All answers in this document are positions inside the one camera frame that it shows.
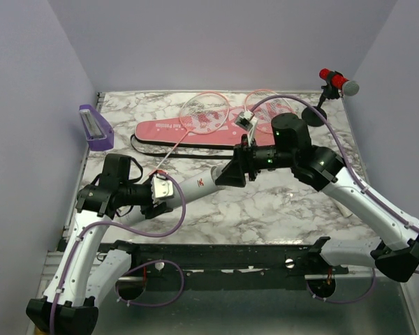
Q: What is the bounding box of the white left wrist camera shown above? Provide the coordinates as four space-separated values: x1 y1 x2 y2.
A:
151 174 174 204

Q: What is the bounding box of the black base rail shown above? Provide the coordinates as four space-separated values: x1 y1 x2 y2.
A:
98 240 348 292

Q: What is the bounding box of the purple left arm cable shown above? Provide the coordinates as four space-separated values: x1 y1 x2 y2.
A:
50 174 188 335

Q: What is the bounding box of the grey shuttlecock tube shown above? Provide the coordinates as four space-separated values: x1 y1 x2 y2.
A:
119 165 223 226

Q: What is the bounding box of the pink right badminton racket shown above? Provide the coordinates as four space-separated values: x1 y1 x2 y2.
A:
244 89 295 139

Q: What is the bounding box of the black microphone stand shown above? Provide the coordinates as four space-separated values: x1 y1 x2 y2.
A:
301 83 339 127

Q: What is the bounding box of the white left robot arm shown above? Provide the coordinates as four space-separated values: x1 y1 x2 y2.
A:
26 154 186 334

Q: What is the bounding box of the pink badminton racket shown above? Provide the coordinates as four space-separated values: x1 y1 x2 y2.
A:
149 91 230 176
244 89 295 139

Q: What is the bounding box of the purple metronome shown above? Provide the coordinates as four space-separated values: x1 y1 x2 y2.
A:
79 105 115 151

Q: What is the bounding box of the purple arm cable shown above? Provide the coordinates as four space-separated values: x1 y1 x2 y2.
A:
249 94 419 241
50 174 188 335

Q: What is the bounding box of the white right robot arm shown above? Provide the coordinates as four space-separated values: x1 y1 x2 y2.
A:
215 113 419 283

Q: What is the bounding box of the pink left badminton racket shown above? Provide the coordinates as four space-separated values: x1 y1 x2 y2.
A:
149 91 230 176

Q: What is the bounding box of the pink racket cover bag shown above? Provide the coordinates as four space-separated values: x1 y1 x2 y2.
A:
134 101 297 151

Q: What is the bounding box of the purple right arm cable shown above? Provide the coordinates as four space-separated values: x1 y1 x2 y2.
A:
249 94 419 241

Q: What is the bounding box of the red grey microphone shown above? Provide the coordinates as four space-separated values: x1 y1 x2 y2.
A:
319 68 360 96

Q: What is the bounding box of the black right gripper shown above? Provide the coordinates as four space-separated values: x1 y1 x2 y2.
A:
215 133 295 188

